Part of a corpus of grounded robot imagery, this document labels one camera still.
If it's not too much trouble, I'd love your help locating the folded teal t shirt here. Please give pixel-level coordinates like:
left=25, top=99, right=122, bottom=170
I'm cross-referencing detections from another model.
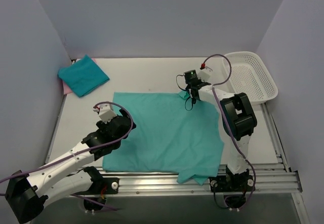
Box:
left=58, top=55, right=110, bottom=97

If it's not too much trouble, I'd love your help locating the light green t shirt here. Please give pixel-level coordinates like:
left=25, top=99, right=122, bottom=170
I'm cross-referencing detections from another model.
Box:
left=102, top=92, right=224, bottom=185

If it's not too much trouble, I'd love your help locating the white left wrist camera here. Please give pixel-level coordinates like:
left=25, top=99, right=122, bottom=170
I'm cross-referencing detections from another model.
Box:
left=93, top=103, right=117, bottom=123

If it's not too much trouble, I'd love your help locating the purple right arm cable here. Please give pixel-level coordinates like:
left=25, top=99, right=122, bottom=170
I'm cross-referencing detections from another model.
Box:
left=201, top=54, right=256, bottom=208

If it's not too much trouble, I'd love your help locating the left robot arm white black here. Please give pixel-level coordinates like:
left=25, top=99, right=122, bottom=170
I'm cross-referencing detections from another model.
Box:
left=4, top=104, right=136, bottom=223

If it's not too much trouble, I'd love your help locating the white perforated plastic basket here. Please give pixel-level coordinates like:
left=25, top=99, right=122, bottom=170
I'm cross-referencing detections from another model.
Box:
left=223, top=51, right=278, bottom=105

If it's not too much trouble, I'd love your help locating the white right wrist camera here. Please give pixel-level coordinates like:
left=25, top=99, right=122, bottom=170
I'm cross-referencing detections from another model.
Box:
left=197, top=63, right=213, bottom=82

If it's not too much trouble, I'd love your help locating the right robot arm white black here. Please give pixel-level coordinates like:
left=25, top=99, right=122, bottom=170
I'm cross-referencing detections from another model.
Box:
left=183, top=69, right=257, bottom=190

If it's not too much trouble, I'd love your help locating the folded pink t shirt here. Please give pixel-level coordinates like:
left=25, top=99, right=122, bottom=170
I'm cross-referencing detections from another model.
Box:
left=61, top=58, right=97, bottom=95

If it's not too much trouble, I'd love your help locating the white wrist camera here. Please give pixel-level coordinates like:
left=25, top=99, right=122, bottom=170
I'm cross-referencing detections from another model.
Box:
left=197, top=63, right=213, bottom=82
left=93, top=103, right=117, bottom=123

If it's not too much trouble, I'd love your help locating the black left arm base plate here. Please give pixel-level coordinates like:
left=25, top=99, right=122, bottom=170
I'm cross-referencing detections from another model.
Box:
left=76, top=177, right=119, bottom=195

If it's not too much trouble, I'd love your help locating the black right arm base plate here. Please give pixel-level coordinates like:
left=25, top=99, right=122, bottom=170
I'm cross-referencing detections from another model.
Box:
left=208, top=174, right=255, bottom=193

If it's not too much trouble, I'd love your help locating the aluminium rail frame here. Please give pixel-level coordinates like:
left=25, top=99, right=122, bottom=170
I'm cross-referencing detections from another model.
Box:
left=22, top=102, right=311, bottom=224

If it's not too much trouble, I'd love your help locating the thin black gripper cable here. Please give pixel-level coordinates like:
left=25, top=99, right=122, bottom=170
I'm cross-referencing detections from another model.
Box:
left=176, top=74, right=197, bottom=112

